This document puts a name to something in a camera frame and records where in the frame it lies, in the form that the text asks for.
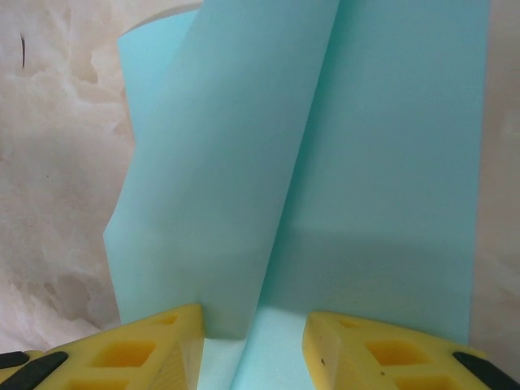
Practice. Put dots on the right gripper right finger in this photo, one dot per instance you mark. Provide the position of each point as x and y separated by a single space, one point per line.
349 365

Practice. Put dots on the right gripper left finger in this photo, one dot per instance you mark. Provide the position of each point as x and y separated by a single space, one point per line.
170 365

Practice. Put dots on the turquoise cloth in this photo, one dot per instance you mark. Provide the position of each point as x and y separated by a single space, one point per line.
284 142

